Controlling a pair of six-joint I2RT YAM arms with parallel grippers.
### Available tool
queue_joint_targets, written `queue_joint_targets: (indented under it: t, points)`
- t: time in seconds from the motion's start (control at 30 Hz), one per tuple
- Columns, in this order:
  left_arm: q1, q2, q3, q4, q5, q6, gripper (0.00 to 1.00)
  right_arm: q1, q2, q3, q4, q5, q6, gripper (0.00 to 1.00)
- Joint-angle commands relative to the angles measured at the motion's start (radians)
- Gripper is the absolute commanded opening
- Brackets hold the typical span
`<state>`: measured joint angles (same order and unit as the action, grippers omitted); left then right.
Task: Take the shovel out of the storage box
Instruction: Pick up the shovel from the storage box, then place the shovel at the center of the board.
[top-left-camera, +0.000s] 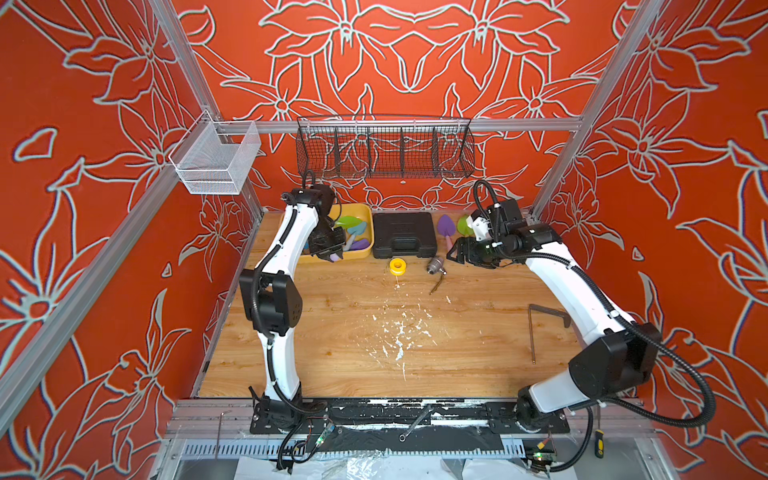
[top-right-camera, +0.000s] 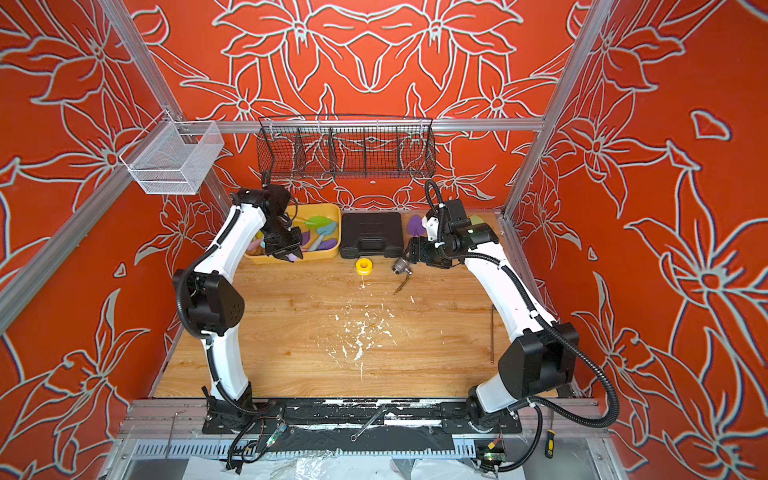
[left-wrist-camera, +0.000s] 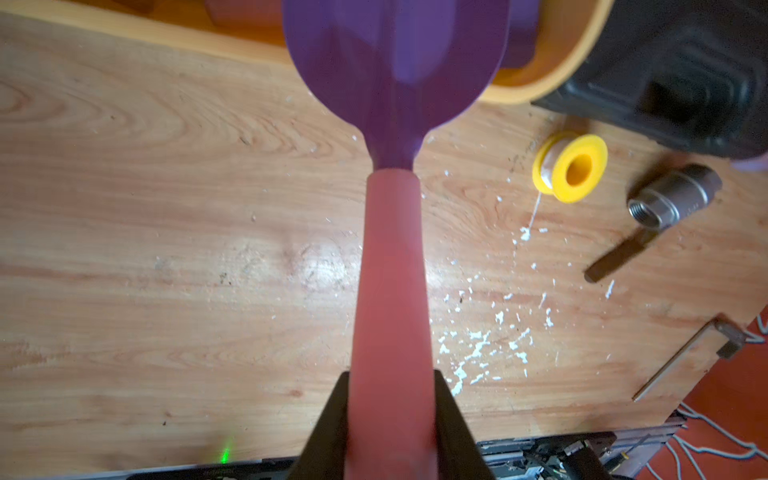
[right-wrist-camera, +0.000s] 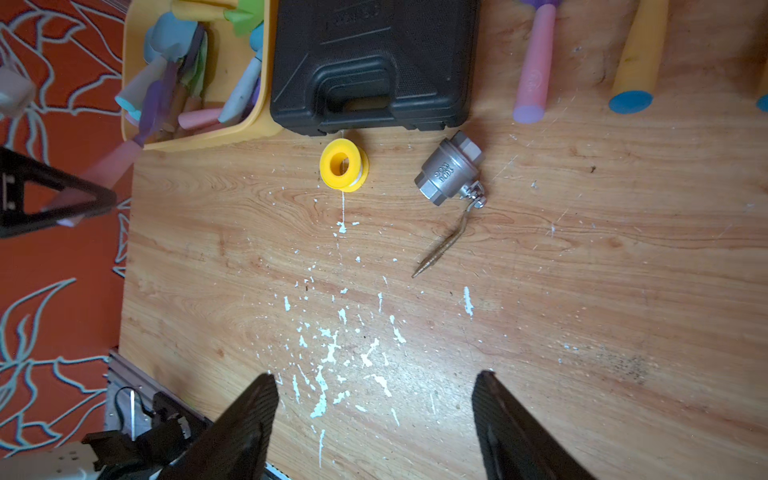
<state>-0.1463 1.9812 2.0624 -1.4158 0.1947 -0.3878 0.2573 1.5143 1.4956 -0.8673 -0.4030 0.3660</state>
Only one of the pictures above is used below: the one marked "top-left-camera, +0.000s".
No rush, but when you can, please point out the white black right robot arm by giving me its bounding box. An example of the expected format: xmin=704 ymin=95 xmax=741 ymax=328
xmin=448 ymin=179 xmax=716 ymax=432

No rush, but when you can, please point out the grey cable duct strip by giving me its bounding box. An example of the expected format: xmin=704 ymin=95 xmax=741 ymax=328
xmin=178 ymin=436 xmax=525 ymax=460

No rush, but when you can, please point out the black wire wall basket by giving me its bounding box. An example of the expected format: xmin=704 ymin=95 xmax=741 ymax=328
xmin=295 ymin=114 xmax=476 ymax=180

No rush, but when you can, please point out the clear mesh wall basket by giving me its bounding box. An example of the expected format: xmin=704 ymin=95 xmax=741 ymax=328
xmin=169 ymin=112 xmax=262 ymax=195

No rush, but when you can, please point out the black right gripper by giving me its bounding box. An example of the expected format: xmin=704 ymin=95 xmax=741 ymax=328
xmin=450 ymin=234 xmax=513 ymax=267

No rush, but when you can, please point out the black plastic tool case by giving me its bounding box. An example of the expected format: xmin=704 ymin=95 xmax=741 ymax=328
xmin=372 ymin=212 xmax=438 ymax=259

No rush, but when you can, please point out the yellow storage box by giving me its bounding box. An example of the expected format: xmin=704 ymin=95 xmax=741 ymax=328
xmin=329 ymin=203 xmax=374 ymax=260

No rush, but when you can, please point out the yellow black screwdriver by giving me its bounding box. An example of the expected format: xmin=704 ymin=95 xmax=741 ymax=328
xmin=594 ymin=429 xmax=605 ymax=459

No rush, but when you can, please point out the wrench on base rail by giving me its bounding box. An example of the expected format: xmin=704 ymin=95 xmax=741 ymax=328
xmin=399 ymin=406 xmax=436 ymax=443

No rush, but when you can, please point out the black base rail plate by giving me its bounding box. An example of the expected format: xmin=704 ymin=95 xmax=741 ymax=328
xmin=249 ymin=397 xmax=570 ymax=435

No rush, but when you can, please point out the hex key on table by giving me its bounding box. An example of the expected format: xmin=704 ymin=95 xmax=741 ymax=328
xmin=527 ymin=303 xmax=572 ymax=365

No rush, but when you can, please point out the green shovel wooden handle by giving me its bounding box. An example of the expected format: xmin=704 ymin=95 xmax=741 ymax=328
xmin=456 ymin=215 xmax=474 ymax=237

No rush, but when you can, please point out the purple square shovel pink handle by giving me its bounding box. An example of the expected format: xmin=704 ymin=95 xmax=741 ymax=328
xmin=349 ymin=238 xmax=371 ymax=251

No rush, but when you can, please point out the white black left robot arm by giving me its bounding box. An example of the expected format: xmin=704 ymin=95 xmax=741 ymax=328
xmin=239 ymin=170 xmax=346 ymax=429

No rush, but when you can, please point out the yellow tape roll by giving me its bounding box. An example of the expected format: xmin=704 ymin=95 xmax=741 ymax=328
xmin=389 ymin=258 xmax=407 ymax=277

